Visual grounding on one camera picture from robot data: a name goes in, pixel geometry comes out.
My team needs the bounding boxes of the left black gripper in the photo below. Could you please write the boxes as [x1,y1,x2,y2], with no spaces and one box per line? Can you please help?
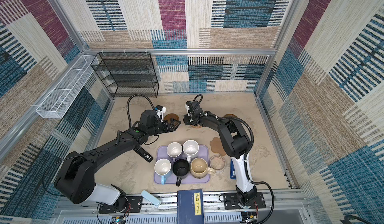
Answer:
[147,118,181,138]

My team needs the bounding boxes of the brown wooden round coaster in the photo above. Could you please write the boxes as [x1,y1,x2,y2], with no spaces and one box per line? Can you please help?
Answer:
[164,114,180,123]

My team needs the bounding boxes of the white mug purple outside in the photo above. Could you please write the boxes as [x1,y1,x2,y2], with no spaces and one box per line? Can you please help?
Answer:
[167,142,183,163]

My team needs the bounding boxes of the white ceramic mug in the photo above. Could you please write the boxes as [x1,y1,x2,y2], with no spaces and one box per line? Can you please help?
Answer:
[183,140,200,163]

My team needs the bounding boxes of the dark brown round coaster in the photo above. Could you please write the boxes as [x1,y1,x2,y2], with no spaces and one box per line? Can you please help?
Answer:
[224,114,237,118]

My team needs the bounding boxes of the brown flower-shaped coaster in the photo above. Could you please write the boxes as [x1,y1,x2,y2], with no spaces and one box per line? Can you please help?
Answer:
[210,137,226,156]

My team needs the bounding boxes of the white mug blue handle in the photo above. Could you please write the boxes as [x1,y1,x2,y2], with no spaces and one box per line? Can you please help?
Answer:
[154,159,172,185]

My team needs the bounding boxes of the woven rattan round coaster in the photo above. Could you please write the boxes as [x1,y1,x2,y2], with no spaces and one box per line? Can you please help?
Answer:
[190,125,203,129]

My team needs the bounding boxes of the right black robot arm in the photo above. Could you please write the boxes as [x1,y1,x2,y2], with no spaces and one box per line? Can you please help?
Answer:
[184,94,275,224]

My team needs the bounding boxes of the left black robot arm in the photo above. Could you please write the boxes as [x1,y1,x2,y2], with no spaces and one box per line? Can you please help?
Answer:
[54,105,181,213]

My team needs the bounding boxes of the purple serving tray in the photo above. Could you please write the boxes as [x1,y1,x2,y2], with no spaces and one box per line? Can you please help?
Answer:
[154,146,210,187]

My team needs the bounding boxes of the black remote control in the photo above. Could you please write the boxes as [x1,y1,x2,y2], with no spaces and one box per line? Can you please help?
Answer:
[134,147,154,163]

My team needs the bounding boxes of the black mug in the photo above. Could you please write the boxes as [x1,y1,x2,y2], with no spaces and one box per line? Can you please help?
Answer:
[173,159,190,187]

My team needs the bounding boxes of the beige ceramic mug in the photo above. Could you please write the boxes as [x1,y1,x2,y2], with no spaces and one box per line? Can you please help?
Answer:
[190,158,216,179]

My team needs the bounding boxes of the dark blue book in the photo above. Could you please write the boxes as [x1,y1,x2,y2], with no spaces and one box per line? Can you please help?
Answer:
[177,189,205,224]

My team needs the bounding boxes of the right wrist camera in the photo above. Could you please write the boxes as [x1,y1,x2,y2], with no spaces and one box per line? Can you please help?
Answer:
[185,101,193,116]

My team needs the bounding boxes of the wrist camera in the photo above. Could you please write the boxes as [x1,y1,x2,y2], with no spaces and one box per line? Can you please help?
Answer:
[155,105,166,123]
[185,101,193,116]

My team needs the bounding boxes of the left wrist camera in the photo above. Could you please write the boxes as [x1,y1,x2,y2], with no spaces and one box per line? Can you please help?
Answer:
[155,105,166,123]

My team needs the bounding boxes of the black wire shelf rack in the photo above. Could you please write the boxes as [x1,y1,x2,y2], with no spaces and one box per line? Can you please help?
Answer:
[91,52,159,98]

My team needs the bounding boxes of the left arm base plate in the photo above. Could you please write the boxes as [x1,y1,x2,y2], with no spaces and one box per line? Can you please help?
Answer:
[98,196,143,215]

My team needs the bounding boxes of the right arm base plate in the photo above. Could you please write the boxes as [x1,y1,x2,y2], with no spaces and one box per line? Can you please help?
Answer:
[219,192,266,210]

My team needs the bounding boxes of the white wire mesh basket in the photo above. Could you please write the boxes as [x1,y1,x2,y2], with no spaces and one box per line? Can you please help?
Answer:
[36,55,95,119]

